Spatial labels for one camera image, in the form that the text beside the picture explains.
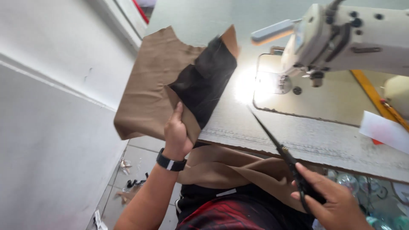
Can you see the person's right hand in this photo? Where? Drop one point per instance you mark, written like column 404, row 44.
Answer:
column 332, row 199

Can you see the person's left hand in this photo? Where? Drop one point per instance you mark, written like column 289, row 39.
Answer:
column 175, row 134

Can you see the brown fabric piece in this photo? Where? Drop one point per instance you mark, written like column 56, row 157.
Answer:
column 153, row 89

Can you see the black scissors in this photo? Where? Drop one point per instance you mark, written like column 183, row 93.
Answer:
column 284, row 153

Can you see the black wrist watch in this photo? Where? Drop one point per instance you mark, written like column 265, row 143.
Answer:
column 171, row 163

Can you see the heap of clear plastic bags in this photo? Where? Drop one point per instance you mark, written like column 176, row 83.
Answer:
column 367, row 198

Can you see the black fabric piece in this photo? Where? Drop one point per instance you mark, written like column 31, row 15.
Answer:
column 204, row 80

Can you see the fabric scraps on floor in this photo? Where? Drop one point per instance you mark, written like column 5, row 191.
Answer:
column 131, row 185

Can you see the brown fabric on lap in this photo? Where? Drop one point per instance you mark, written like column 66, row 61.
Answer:
column 242, row 174

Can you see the white paper sheet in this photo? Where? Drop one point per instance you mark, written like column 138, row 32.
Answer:
column 385, row 131

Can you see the person's red black shirt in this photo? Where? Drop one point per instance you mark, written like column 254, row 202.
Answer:
column 236, row 212

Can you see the yellow measuring ruler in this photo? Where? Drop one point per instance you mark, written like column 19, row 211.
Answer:
column 380, row 99

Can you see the white paper scrap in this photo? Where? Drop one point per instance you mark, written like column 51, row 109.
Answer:
column 99, row 222

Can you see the sewing machine lamp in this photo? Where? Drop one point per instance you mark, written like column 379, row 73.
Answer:
column 273, row 32

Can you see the white sewing machine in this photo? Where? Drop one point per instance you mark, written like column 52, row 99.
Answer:
column 338, row 48

